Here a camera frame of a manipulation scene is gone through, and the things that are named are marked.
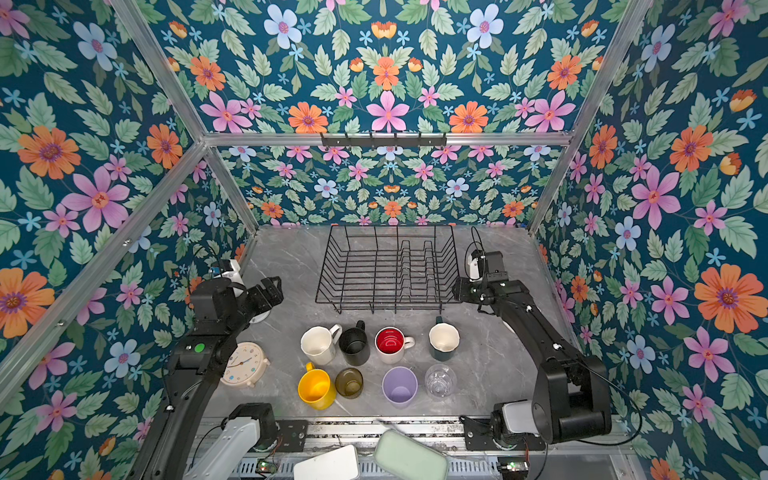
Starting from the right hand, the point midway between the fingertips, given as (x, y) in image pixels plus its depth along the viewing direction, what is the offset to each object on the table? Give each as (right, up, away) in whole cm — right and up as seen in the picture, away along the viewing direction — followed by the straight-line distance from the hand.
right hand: (461, 286), depth 87 cm
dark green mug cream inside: (-6, -15, -3) cm, 16 cm away
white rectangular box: (-32, -38, -21) cm, 54 cm away
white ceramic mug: (-42, -16, -2) cm, 45 cm away
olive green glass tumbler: (-32, -26, -5) cm, 42 cm away
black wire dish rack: (-23, +6, +20) cm, 31 cm away
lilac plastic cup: (-18, -27, -6) cm, 33 cm away
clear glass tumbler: (-7, -26, -5) cm, 27 cm away
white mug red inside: (-21, -17, +1) cm, 28 cm away
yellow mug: (-41, -27, -7) cm, 50 cm away
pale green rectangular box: (-18, -38, -19) cm, 46 cm away
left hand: (-50, +4, -16) cm, 53 cm away
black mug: (-32, -17, -1) cm, 36 cm away
